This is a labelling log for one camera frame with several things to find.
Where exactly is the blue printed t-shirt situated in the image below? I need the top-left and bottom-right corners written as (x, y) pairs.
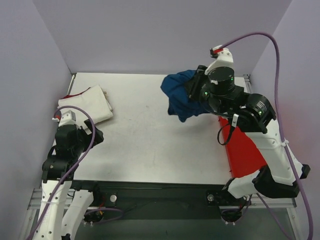
top-left (160, 69), bottom-right (210, 123)

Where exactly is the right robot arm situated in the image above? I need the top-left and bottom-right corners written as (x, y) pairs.
top-left (184, 65), bottom-right (311, 204)

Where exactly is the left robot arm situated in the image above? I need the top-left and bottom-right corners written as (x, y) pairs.
top-left (27, 119), bottom-right (104, 240)

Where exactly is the folded white t-shirt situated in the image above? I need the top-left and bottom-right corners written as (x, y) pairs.
top-left (58, 85), bottom-right (114, 124)

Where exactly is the red plastic bin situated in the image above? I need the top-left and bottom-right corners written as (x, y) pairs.
top-left (225, 127), bottom-right (267, 178)

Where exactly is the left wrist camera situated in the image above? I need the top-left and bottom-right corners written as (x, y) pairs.
top-left (52, 110), bottom-right (76, 127)

